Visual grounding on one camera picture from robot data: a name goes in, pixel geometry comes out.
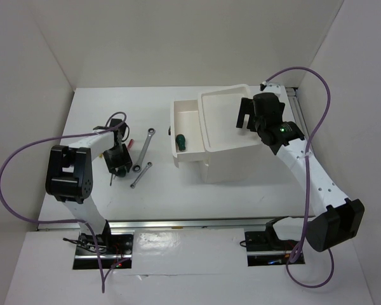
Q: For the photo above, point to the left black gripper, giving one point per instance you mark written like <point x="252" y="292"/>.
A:
<point x="125" y="161"/>

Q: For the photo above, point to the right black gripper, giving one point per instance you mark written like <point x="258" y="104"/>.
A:
<point x="246" y="108"/>

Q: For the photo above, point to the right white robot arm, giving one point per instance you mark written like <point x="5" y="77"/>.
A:
<point x="337" y="217"/>

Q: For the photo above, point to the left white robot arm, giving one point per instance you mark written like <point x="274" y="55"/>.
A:
<point x="70" y="179"/>

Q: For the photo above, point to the long silver ratchet wrench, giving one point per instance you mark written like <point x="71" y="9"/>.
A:
<point x="137" y="166"/>

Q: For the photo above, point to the short silver combination wrench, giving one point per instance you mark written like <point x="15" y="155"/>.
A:
<point x="141" y="174"/>

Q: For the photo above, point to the white drawer cabinet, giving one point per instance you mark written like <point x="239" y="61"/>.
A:
<point x="232" y="154"/>

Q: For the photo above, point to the red handled screwdriver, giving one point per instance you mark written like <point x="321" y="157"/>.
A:
<point x="130" y="144"/>

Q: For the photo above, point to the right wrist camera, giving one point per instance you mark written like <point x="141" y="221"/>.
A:
<point x="266" y="87"/>

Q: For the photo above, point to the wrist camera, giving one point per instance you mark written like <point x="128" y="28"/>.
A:
<point x="118" y="124"/>
<point x="266" y="87"/>

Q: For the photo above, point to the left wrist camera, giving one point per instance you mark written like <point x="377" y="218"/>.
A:
<point x="118" y="124"/>

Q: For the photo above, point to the aluminium side rail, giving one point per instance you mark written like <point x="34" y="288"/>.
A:
<point x="297" y="110"/>

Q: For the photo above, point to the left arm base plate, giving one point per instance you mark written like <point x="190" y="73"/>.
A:
<point x="119" y="252"/>

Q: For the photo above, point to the aluminium front rail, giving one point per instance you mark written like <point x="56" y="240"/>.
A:
<point x="120" y="226"/>

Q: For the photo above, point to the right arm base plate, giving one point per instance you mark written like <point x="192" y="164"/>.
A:
<point x="266" y="249"/>

